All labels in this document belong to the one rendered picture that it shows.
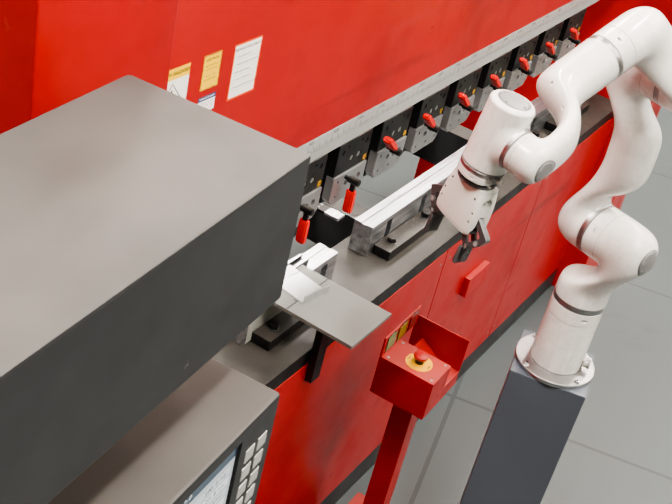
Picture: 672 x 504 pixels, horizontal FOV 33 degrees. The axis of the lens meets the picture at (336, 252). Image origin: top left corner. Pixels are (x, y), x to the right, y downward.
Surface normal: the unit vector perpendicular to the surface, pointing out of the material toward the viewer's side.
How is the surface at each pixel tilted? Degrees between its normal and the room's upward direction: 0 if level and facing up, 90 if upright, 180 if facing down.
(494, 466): 90
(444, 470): 0
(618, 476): 0
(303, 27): 90
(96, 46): 90
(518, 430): 90
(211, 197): 0
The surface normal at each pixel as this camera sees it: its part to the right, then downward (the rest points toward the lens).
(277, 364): 0.20, -0.82
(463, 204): -0.76, 0.17
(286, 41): 0.82, 0.44
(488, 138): -0.59, 0.32
